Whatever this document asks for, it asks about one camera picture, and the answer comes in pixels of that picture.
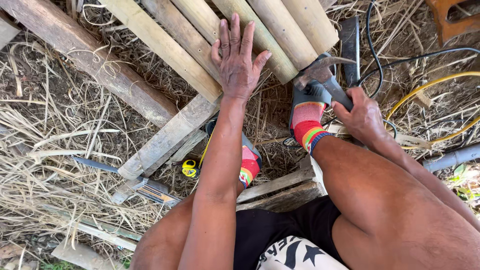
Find grey weathered wooden plank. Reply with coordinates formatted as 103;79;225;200
118;94;220;181

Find grey plastic pipe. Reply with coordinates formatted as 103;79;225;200
422;144;480;173

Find low wooden seat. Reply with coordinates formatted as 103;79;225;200
236;154;328;213

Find yellow black tape measure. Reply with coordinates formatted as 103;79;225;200
181;159;200;178

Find orange wooden stool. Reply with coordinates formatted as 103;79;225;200
425;0;480;46

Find metal tool with orange stripe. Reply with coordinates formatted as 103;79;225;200
111;176;182;208

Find rusty claw hammer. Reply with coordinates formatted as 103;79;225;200
293;56;357;112

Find dark flat metal bar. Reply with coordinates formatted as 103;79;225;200
339;16;361;88

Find white shirt with black print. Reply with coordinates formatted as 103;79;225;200
256;235;350;270

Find row of bamboo slats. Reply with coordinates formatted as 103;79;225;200
98;0;340;103

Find black shorts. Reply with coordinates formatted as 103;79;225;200
233;195;348;270

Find person's right hand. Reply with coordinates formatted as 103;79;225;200
331;87;387;146

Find grey metal knife blade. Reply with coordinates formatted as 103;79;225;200
71;156;121;174

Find person's left hand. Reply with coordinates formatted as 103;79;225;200
211;12;272;104

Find thick black cable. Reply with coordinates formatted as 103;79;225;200
356;0;480;99

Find thick weathered wooden beam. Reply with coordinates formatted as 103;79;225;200
0;0;179;129

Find red striped sock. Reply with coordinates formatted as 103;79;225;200
239;145;263;189
291;101;335;157

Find person's left leg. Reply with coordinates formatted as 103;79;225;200
129;180;245;270

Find long pale wooden strip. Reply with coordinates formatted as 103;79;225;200
42;204;144;252

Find grey slipper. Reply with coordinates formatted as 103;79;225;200
288;52;337;136
204;112;263;166

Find person's right leg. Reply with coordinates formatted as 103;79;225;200
311;135;480;270

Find yellow cable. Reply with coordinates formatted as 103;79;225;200
385;71;480;151

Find pale flat board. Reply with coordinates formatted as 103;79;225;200
50;240;129;270

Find person's leg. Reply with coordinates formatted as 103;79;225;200
311;135;480;270
129;180;245;270

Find grey wooden board end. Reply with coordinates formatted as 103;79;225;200
0;11;22;50

